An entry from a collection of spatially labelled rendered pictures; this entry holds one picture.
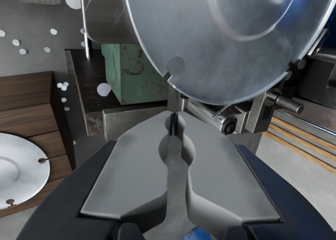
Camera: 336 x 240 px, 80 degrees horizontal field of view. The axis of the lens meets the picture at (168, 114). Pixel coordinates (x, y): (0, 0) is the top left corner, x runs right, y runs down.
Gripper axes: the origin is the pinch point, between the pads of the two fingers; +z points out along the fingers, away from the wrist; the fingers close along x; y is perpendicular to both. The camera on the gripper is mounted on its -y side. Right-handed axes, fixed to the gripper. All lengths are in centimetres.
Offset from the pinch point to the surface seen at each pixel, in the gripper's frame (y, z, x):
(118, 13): -5.6, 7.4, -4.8
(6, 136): 28, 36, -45
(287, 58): -0.5, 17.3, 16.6
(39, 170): 43, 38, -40
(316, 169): 89, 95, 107
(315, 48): -1.9, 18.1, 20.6
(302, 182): 106, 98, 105
